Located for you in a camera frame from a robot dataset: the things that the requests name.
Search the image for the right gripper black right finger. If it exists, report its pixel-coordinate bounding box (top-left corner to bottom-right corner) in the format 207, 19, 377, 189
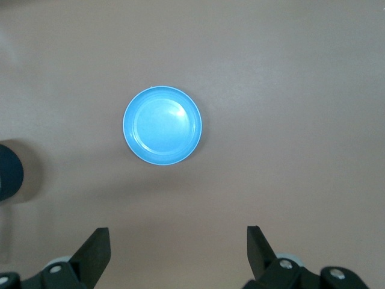
243, 225, 369, 289

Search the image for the black saucepan with blue handle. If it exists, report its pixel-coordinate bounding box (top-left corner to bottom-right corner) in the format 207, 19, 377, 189
0, 143, 25, 202

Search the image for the brown table cover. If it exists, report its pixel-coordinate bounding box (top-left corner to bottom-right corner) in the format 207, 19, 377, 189
0, 0, 385, 289

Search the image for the blue round plate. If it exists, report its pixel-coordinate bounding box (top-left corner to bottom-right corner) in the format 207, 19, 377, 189
122, 85, 203, 166

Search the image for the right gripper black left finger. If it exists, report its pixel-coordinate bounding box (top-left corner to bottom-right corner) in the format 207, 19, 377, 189
0, 227, 111, 289

